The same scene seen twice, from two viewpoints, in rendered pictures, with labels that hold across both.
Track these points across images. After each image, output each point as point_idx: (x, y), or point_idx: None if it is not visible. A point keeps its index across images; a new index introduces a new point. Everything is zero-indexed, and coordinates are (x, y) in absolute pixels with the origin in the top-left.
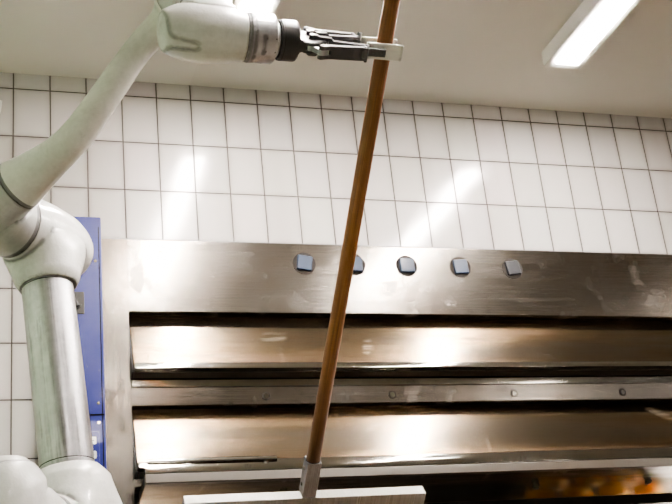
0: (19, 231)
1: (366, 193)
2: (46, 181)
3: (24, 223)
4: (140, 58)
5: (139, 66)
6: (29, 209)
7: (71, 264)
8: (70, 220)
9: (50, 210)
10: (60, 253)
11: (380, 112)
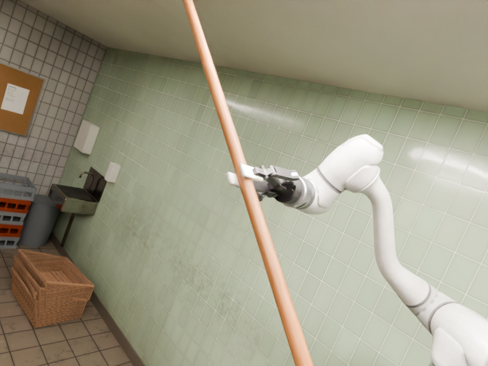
0: (421, 322)
1: (279, 313)
2: (393, 289)
3: (419, 317)
4: (372, 209)
5: (374, 214)
6: (409, 307)
7: (435, 356)
8: (457, 327)
9: (443, 314)
10: (433, 346)
11: (253, 228)
